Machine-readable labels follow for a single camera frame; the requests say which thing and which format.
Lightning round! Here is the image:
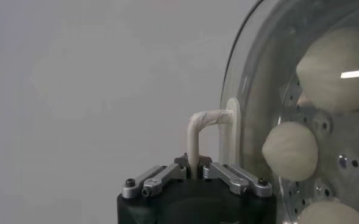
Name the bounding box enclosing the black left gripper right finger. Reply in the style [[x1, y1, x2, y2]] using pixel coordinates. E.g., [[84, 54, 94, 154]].
[[199, 155, 273, 198]]

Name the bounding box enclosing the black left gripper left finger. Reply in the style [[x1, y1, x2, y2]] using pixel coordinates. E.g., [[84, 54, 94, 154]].
[[121, 153, 188, 199]]

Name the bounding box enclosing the white steamed baozi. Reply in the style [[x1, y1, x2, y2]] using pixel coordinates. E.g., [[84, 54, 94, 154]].
[[261, 121, 319, 183], [297, 199, 359, 224], [296, 27, 359, 112]]

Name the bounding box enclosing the glass lid with cream handle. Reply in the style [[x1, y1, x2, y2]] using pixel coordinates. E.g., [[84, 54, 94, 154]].
[[187, 0, 359, 224]]

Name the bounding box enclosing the stainless steel steamer basket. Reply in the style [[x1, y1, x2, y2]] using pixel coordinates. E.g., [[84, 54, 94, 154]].
[[276, 75, 359, 224]]

